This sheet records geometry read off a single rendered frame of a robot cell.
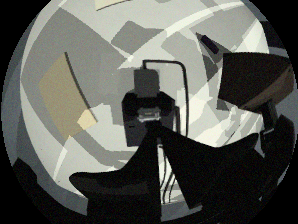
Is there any cream flat square block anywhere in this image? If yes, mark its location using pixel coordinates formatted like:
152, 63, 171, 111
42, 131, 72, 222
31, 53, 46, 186
94, 0, 128, 11

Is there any beige flat rectangular slab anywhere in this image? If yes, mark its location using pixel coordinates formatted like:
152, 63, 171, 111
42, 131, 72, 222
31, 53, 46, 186
39, 52, 97, 140

